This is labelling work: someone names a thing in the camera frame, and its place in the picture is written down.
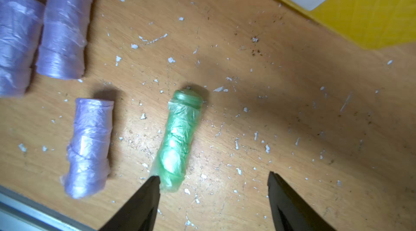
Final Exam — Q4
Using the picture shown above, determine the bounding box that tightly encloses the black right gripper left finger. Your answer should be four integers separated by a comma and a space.
100, 176, 160, 231

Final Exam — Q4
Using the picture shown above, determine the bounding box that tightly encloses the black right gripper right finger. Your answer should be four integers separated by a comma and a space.
268, 171, 335, 231

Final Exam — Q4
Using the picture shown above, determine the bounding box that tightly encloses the green trash bag roll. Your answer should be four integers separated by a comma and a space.
150, 89, 203, 193

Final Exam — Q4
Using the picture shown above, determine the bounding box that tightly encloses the purple trash bag roll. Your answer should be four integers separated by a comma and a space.
36, 0, 93, 80
62, 98, 114, 199
1, 0, 45, 97

